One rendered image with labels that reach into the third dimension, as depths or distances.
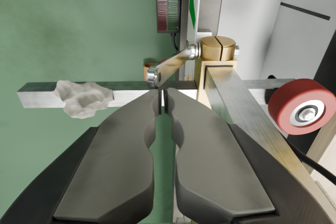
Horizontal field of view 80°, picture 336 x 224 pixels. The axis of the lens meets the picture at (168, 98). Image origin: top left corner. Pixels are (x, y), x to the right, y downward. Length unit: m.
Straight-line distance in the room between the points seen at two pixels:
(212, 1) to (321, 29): 0.20
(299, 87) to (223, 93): 0.13
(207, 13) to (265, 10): 0.17
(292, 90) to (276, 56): 0.25
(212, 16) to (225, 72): 0.19
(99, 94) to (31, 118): 1.39
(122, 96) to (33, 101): 0.13
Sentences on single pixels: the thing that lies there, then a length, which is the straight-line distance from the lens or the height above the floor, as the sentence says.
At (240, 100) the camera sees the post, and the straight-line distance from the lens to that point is 0.22.
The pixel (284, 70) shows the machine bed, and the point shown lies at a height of 0.71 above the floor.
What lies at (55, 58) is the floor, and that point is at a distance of 1.35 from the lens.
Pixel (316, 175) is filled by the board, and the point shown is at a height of 0.90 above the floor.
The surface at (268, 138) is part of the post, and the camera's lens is 0.18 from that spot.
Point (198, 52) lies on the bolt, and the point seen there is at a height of 0.85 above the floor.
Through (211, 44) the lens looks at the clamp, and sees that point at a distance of 0.28.
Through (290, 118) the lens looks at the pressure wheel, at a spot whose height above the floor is 0.90.
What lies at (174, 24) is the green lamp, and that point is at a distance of 0.43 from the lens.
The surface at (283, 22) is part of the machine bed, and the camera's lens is 0.56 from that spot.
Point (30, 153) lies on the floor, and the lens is 1.96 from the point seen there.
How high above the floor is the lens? 1.12
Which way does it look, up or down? 57 degrees down
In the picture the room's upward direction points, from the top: 176 degrees clockwise
